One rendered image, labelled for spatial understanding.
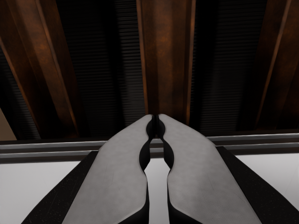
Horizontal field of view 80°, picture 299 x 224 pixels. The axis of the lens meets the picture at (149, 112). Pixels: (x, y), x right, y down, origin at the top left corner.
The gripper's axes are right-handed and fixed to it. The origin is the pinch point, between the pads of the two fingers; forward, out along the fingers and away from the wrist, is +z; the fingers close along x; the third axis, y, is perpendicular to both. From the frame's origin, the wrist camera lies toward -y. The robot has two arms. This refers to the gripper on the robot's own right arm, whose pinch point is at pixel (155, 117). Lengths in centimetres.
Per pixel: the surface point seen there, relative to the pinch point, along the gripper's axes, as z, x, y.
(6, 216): 5.8, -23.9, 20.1
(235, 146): 6.8, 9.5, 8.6
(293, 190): 5.8, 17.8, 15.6
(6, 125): 90, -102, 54
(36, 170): 5.8, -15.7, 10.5
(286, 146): 6.8, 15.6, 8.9
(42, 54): 22.0, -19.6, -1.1
